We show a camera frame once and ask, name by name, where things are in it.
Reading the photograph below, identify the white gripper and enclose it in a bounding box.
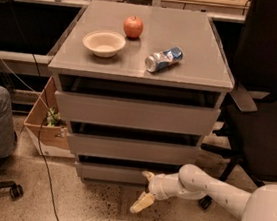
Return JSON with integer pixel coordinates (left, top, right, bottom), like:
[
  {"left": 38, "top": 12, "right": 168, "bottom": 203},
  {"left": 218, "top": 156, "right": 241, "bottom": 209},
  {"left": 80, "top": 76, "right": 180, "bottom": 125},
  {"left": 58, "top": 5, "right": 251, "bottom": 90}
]
[{"left": 129, "top": 171, "right": 182, "bottom": 214}]

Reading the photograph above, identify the grey bottom drawer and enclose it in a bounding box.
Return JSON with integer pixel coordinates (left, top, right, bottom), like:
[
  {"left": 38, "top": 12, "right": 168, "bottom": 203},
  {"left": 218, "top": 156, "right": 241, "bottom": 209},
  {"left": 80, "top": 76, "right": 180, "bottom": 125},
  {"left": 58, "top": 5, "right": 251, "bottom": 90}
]
[{"left": 75, "top": 161, "right": 148, "bottom": 186}]

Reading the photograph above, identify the grey drawer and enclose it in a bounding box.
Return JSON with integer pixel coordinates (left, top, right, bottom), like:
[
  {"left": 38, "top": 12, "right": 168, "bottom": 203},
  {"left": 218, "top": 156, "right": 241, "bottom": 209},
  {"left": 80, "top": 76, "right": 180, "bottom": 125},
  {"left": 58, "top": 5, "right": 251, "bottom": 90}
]
[
  {"left": 75, "top": 161, "right": 148, "bottom": 186},
  {"left": 55, "top": 91, "right": 220, "bottom": 136},
  {"left": 67, "top": 133, "right": 200, "bottom": 165}
]

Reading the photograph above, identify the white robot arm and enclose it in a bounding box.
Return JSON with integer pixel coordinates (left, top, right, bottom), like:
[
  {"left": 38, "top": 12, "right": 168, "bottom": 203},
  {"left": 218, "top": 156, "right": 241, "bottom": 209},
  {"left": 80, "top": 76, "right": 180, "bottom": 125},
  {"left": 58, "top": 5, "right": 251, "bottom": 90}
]
[{"left": 130, "top": 164, "right": 277, "bottom": 221}]

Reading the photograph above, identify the grey middle drawer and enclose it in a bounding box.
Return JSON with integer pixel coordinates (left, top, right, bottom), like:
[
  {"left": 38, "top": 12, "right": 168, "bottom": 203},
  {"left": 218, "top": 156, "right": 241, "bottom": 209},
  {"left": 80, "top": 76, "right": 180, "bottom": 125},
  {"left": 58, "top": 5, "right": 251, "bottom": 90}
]
[{"left": 67, "top": 133, "right": 200, "bottom": 165}]

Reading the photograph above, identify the grey drawer cabinet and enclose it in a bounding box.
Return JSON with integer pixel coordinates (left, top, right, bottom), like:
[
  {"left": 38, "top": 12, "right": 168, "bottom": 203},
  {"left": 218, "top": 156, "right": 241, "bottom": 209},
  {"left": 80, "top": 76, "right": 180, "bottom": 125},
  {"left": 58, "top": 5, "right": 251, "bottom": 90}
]
[{"left": 34, "top": 0, "right": 244, "bottom": 198}]

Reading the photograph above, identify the grey top drawer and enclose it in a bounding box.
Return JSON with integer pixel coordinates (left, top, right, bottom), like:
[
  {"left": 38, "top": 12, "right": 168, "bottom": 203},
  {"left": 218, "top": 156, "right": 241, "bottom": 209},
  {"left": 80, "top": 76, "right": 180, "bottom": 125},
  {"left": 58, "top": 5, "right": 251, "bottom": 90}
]
[{"left": 55, "top": 91, "right": 220, "bottom": 136}]

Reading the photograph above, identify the cardboard box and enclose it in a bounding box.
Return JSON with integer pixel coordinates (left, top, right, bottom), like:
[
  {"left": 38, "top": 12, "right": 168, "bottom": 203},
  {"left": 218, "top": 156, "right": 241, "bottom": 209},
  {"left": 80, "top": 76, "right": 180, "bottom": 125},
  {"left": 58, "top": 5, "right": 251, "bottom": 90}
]
[{"left": 24, "top": 77, "right": 73, "bottom": 158}]

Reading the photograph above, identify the green item in box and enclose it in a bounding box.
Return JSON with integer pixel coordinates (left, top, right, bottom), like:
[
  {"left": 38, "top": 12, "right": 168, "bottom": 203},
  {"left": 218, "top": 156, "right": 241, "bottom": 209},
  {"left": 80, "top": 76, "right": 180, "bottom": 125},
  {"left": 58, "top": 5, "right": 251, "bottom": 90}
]
[{"left": 46, "top": 107, "right": 61, "bottom": 127}]

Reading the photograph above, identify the crushed blue soda can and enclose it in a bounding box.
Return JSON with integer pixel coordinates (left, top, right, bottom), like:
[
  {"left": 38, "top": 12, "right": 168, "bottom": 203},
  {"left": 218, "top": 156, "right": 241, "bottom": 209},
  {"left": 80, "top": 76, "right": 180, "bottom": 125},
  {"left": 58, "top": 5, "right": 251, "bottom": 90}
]
[{"left": 144, "top": 47, "right": 184, "bottom": 73}]

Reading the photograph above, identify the white paper bowl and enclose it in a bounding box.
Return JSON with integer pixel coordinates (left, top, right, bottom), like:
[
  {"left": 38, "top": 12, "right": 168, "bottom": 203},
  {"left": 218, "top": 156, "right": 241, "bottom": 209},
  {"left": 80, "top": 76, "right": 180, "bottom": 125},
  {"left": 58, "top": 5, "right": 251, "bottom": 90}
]
[{"left": 82, "top": 30, "right": 126, "bottom": 58}]

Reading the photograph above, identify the red apple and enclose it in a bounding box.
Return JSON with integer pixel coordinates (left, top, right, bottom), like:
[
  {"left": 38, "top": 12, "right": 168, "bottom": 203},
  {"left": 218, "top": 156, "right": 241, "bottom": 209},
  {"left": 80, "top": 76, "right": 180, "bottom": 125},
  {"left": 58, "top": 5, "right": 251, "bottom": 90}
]
[{"left": 123, "top": 16, "right": 144, "bottom": 39}]

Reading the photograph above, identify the black office chair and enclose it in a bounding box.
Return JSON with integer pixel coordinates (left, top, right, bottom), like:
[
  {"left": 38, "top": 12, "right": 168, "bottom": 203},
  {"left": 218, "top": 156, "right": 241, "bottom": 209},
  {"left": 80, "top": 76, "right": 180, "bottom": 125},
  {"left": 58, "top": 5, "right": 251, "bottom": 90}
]
[{"left": 193, "top": 0, "right": 277, "bottom": 219}]

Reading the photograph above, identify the white cable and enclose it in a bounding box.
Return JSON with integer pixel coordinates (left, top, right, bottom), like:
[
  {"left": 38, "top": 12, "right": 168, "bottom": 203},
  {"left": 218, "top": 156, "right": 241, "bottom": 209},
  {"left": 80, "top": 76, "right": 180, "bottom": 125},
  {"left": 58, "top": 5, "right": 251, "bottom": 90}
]
[{"left": 0, "top": 32, "right": 62, "bottom": 115}]

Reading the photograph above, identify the black floor cable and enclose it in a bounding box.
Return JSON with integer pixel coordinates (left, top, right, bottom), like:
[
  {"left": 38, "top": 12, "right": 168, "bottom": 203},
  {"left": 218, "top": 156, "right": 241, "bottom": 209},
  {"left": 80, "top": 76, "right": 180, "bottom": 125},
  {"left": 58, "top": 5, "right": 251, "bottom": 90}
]
[{"left": 0, "top": 0, "right": 91, "bottom": 221}]

